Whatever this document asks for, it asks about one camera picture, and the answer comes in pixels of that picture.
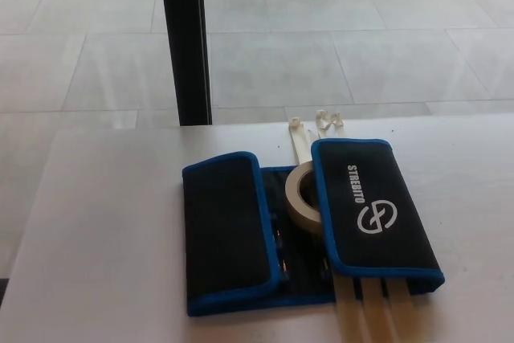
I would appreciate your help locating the beige masking tape roll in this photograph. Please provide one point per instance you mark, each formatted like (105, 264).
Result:
(295, 206)

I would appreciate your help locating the black toolkit case blue trim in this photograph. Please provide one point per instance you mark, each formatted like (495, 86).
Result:
(225, 218)

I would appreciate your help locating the black vertical post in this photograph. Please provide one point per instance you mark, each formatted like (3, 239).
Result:
(184, 37)

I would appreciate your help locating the dark object beside desk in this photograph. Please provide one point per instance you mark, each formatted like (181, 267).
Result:
(3, 287)

